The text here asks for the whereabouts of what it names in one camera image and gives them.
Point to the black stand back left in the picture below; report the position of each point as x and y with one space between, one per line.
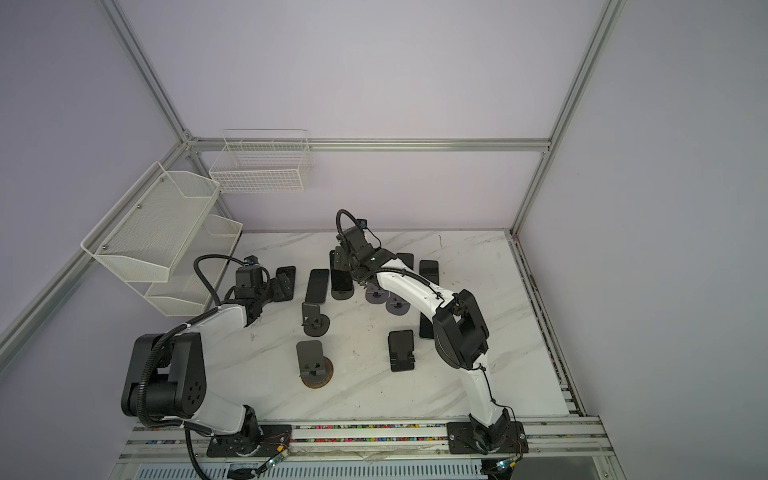
342 295

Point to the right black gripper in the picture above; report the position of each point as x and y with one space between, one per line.
375 250

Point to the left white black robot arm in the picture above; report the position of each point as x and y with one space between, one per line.
166 383

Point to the black folding stand front right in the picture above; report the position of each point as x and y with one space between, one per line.
401 350

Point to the aluminium frame back bar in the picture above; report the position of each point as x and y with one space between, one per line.
385 144

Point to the grey stand back centre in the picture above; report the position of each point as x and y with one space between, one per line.
376 295

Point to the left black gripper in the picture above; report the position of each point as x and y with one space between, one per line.
271 285

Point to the upper white mesh shelf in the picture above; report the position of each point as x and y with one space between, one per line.
143 238

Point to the grey round stand back right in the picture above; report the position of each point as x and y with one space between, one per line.
397 306

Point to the black round stand left middle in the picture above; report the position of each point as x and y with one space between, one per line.
314 323

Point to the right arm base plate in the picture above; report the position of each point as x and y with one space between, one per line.
507 437

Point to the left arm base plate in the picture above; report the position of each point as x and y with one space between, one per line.
249 441

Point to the aluminium mounting rail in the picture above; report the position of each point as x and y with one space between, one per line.
390 440

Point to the black phone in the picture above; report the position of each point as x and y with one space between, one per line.
284 288
430 270
425 328
340 280
407 258
317 287

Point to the wooden base phone stand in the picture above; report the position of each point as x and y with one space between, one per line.
315 369

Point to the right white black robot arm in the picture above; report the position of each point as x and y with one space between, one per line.
460 332

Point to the white wire basket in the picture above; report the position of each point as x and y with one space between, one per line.
263 161

